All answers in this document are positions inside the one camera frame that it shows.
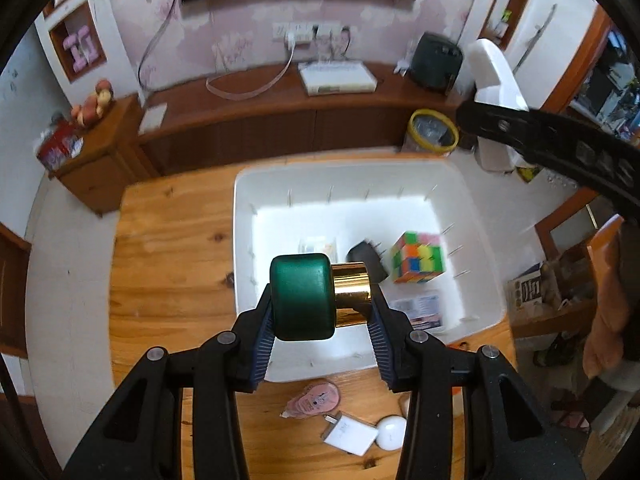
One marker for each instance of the colourful puzzle cube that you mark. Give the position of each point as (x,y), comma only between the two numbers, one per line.
(415,260)

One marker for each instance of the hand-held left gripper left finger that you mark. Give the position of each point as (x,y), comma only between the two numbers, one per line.
(264,355)

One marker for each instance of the yellow oil bottle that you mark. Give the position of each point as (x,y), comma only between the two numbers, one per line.
(527,174)

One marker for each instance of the person's right forearm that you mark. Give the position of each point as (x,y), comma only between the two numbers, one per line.
(607,320)

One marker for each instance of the beige box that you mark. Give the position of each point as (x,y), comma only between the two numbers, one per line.
(404,402)

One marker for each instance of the yellow waste bin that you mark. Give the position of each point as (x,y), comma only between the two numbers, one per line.
(432,132)

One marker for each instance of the wooden side cabinet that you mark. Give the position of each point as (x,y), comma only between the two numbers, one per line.
(95,170)

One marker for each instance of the white set-top box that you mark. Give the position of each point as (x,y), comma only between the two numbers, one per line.
(337,80)

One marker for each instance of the red tissue box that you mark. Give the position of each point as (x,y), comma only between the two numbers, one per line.
(57,147)

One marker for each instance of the small clear plastic box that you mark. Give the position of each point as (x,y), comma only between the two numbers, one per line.
(315,246)

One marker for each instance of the white charger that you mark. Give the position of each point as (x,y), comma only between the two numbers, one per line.
(350,435)

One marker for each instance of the green perfume bottle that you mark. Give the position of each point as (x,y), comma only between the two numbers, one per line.
(300,295)

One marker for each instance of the white plastic tool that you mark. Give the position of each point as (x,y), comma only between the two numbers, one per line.
(492,75)

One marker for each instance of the long wooden television console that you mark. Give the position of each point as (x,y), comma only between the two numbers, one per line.
(250,125)

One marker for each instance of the grey pad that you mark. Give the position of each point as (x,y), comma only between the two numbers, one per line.
(152,117)

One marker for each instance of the long sheathed sword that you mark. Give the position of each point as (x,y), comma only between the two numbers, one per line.
(537,35)

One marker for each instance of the white round case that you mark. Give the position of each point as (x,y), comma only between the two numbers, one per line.
(391,434)

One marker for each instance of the printed cardboard box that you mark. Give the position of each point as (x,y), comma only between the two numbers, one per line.
(527,287)

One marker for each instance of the black power adapter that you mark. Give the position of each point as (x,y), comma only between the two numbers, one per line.
(365,257)

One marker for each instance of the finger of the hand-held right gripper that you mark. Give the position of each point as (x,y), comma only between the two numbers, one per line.
(515,132)

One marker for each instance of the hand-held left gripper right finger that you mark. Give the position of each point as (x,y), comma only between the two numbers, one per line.
(382,355)

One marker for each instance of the pink correction tape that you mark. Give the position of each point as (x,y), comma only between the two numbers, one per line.
(315,400)

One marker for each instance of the orange round container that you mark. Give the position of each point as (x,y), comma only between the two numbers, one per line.
(457,346)

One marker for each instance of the brown wooden door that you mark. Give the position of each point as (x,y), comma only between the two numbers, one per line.
(12,285)

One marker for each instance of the white plastic storage bin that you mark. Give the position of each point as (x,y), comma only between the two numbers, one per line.
(280,195)

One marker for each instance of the white wall sockets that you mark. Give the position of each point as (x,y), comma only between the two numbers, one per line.
(305,30)

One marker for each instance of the white bucket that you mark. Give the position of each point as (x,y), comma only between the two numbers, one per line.
(495,157)

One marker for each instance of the small bottle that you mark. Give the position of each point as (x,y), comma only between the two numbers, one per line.
(505,21)

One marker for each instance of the clear case with card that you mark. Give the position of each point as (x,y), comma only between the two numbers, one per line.
(420,310)

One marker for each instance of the black air fryer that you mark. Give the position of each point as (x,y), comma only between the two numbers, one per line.
(435,62)

